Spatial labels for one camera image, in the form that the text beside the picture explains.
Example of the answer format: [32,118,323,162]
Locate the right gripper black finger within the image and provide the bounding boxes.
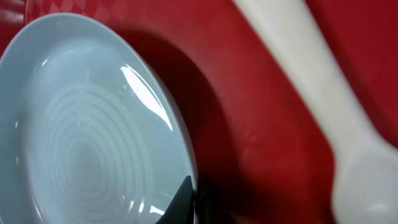
[156,175,195,224]

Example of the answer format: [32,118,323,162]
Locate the light blue plate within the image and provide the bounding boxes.
[1,13,198,223]

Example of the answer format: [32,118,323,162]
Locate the white plastic spoon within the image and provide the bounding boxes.
[236,0,397,223]

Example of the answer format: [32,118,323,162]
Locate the red serving tray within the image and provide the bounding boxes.
[1,1,397,223]

